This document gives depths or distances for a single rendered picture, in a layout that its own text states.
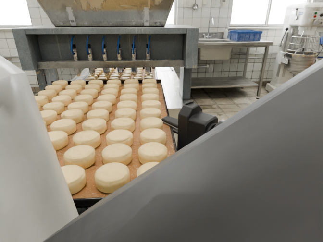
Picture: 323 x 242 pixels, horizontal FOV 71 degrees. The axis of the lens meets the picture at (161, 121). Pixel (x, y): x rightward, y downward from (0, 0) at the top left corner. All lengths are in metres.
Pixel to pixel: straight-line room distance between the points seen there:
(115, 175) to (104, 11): 0.79
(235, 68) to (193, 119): 4.03
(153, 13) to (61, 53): 0.43
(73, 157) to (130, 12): 0.74
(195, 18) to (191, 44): 3.16
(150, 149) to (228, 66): 4.07
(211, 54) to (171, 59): 2.59
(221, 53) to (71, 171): 3.41
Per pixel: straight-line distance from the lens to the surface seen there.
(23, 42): 1.07
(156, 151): 0.38
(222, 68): 4.38
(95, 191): 0.35
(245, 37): 3.83
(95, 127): 0.48
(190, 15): 4.10
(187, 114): 0.45
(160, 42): 1.04
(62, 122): 0.52
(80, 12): 1.04
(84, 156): 0.39
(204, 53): 3.56
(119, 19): 1.03
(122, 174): 0.33
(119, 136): 0.43
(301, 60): 3.94
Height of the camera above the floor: 1.22
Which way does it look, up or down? 25 degrees down
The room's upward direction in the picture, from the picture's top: straight up
